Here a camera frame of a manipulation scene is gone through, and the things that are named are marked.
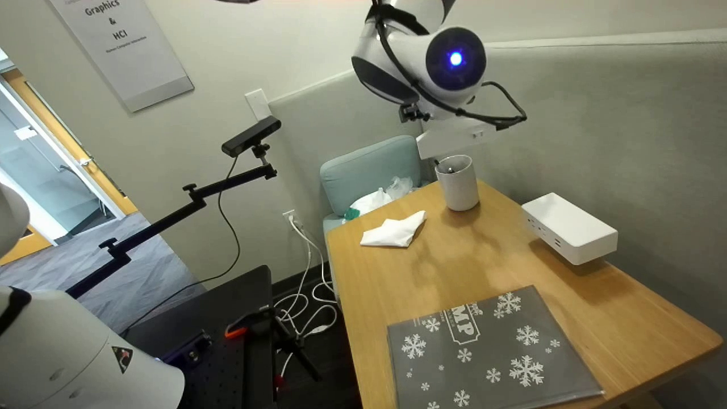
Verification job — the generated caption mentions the white ceramic cup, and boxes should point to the white ceramic cup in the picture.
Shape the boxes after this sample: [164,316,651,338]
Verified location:
[431,153,482,213]

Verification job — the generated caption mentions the white plastic bag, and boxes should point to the white plastic bag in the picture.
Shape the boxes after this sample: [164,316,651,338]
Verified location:
[345,175,416,223]

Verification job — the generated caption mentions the teal upholstered chair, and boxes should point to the teal upholstered chair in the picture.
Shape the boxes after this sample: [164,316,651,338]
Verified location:
[317,133,422,235]

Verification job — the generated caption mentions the white folded tissue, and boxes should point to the white folded tissue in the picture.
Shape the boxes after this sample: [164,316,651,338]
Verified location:
[358,209,430,250]

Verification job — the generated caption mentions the black tripod stand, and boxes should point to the black tripod stand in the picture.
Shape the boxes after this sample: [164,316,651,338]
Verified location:
[248,301,324,397]

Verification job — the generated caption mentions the grey snowflake folder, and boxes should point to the grey snowflake folder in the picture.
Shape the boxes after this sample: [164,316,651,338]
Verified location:
[387,284,607,409]

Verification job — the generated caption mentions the white power strip box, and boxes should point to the white power strip box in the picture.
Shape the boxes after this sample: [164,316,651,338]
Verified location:
[521,190,621,267]

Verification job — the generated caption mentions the black floor platform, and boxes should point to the black floor platform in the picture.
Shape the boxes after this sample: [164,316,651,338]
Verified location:
[120,264,277,409]

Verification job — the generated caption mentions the white floor cables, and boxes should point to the white floor cables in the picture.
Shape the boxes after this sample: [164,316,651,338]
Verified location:
[271,213,344,342]

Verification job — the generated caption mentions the black stereo camera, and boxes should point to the black stereo camera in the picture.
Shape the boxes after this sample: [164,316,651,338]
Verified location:
[221,113,283,159]

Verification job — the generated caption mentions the black camera cable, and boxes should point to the black camera cable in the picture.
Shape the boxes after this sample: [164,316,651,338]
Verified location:
[198,155,246,287]

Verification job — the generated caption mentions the white wall switch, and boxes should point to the white wall switch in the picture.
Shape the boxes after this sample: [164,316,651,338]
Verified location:
[244,87,273,123]

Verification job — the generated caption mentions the orange clamp handle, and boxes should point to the orange clamp handle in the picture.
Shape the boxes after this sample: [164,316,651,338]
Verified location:
[223,322,253,342]

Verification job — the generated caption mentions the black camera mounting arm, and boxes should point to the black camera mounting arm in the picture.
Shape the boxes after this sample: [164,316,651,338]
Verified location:
[66,155,279,299]

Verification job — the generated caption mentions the grey wall poster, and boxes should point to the grey wall poster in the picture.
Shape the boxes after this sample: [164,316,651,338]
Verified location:
[46,0,198,115]

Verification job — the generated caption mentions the wooden door frame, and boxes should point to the wooden door frame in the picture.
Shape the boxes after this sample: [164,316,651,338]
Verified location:
[0,67,141,267]

